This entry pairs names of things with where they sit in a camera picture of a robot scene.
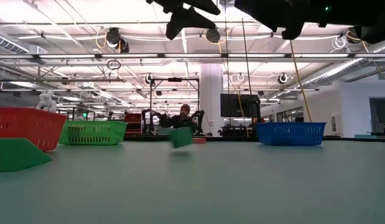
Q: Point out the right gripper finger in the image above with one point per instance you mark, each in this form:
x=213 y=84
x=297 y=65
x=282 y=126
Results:
x=186 y=21
x=204 y=6

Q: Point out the green cube block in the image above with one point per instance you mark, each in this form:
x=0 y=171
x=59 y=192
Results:
x=180 y=137

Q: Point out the orange rectangular block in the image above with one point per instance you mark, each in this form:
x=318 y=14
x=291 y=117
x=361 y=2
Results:
x=200 y=141

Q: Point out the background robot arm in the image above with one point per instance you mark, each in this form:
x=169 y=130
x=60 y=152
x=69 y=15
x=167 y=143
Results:
x=199 y=118
x=147 y=121

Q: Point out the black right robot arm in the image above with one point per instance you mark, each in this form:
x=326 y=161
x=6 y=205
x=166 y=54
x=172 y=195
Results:
x=366 y=18

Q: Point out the white pillar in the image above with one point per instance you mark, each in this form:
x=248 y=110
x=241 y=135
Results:
x=211 y=93

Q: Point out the black monitor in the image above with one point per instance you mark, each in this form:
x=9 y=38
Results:
x=239 y=105

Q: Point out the person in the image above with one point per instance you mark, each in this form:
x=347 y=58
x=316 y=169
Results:
x=179 y=119

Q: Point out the red cart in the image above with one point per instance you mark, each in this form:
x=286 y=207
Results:
x=133 y=118

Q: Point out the long ceiling light bar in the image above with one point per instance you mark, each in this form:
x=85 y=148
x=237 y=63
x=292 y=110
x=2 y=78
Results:
x=71 y=56

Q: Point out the blue plastic basket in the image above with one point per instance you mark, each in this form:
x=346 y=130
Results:
x=288 y=133

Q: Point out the green plastic basket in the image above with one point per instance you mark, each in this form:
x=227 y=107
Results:
x=95 y=132

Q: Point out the dark window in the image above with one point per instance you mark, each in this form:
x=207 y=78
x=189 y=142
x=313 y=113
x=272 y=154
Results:
x=382 y=115

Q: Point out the white figure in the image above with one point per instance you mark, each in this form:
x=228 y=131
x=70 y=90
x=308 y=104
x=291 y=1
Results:
x=46 y=102

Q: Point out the red plastic basket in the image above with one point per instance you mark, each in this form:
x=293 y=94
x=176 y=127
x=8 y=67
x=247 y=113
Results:
x=24 y=127

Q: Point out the green wedge block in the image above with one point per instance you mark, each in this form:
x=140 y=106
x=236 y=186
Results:
x=15 y=155

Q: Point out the black station frame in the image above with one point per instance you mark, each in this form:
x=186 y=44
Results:
x=174 y=79

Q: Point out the silver ventilation duct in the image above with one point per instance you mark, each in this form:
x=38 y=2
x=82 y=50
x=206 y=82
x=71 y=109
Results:
x=350 y=67
x=24 y=48

